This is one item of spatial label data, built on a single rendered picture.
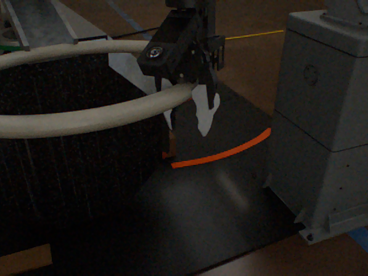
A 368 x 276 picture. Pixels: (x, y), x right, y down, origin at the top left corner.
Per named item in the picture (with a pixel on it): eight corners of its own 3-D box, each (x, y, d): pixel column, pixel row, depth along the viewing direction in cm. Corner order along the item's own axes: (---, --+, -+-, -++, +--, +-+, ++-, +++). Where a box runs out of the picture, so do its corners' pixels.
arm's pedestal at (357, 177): (324, 158, 204) (363, 2, 160) (397, 215, 164) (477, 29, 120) (248, 177, 189) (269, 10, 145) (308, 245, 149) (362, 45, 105)
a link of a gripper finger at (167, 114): (186, 119, 64) (196, 72, 59) (169, 132, 60) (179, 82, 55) (172, 113, 65) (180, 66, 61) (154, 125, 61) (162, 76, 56)
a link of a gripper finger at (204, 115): (231, 124, 60) (220, 71, 57) (216, 139, 56) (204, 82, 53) (214, 125, 62) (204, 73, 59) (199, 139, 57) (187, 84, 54)
